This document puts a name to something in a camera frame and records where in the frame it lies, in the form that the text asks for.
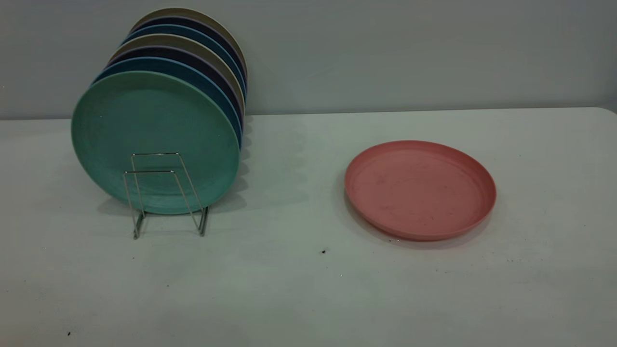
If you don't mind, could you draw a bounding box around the blue round plate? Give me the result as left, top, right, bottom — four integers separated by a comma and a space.
122, 24, 247, 103
92, 56, 243, 146

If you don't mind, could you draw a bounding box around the green round plate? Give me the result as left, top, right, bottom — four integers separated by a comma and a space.
71, 71, 241, 215

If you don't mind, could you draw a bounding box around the beige round plate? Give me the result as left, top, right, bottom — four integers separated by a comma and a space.
110, 34, 246, 116
131, 7, 248, 80

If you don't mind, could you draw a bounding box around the metal wire plate rack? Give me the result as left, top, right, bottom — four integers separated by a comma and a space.
123, 153, 209, 240

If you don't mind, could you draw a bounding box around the dark purple round plate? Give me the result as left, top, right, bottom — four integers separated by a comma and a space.
107, 45, 244, 132
131, 16, 248, 91

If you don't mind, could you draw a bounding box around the pink round plate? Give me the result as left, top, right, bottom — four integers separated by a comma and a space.
344, 140, 497, 241

